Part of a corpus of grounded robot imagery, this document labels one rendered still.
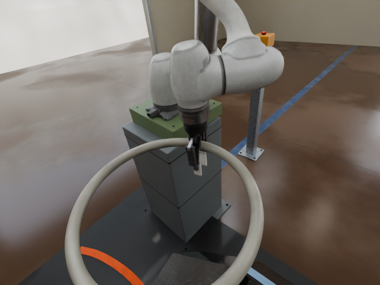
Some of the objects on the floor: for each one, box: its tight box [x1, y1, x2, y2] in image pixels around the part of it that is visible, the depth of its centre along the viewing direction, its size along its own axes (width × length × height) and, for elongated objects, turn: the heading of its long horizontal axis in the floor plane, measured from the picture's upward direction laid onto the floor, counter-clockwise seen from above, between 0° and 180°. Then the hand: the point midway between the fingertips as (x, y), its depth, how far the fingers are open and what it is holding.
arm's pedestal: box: [122, 116, 231, 251], centre depth 136 cm, size 50×50×80 cm
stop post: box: [238, 33, 275, 161], centre depth 174 cm, size 20×20×109 cm
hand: (199, 163), depth 74 cm, fingers closed on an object, 4 cm apart
